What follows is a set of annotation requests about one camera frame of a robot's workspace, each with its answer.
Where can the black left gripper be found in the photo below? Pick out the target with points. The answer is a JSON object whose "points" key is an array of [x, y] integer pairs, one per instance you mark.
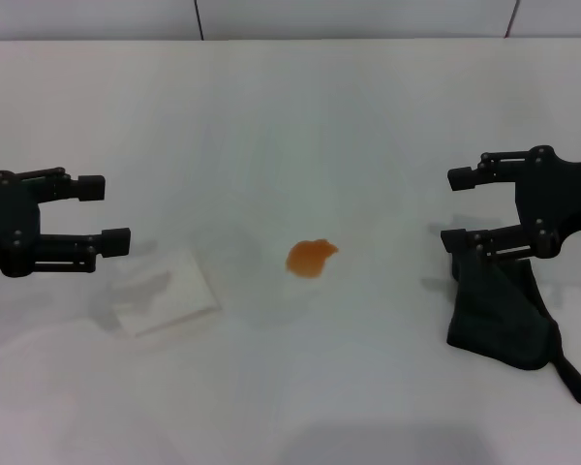
{"points": [[7, 223]]}

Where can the white paper cup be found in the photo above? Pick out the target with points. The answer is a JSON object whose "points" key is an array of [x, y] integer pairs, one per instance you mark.
{"points": [[167, 295]]}

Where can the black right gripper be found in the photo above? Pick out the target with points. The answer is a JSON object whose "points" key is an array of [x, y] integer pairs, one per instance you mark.
{"points": [[559, 198]]}

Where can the dark blue rag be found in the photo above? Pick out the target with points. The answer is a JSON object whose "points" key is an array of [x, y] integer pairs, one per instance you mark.
{"points": [[498, 310]]}

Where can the brown water stain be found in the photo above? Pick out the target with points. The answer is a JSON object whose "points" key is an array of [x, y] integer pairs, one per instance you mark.
{"points": [[310, 259]]}

